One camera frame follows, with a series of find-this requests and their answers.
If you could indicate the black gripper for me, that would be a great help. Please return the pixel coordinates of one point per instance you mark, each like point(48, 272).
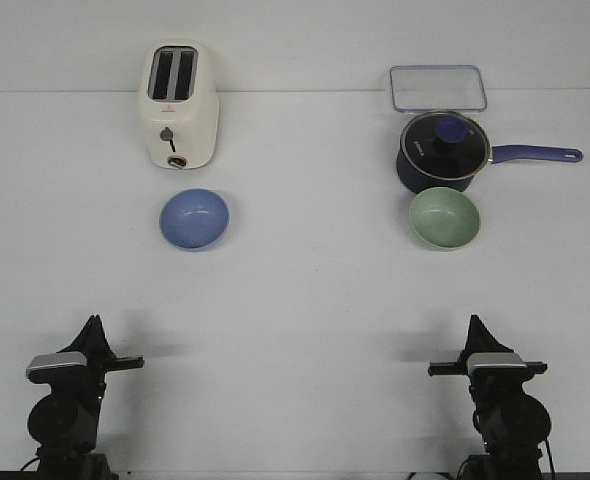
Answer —
point(85, 374)
point(480, 339)

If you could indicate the green bowl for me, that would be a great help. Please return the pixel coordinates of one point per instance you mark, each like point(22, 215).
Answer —
point(444, 219)

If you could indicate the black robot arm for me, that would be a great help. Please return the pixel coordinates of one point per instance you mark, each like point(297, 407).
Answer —
point(65, 422)
point(512, 424)

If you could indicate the blue bowl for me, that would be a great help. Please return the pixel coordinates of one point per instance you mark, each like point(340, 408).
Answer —
point(194, 219)

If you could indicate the dark blue saucepan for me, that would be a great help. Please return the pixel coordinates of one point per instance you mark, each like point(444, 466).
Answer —
point(418, 182)

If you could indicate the glass pot lid blue knob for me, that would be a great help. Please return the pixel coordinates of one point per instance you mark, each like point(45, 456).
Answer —
point(445, 145)

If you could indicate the white two-slot toaster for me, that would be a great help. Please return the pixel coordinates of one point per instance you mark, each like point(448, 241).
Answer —
point(178, 105)

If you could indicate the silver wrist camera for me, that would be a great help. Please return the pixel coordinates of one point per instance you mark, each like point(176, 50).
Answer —
point(483, 361)
point(50, 368)

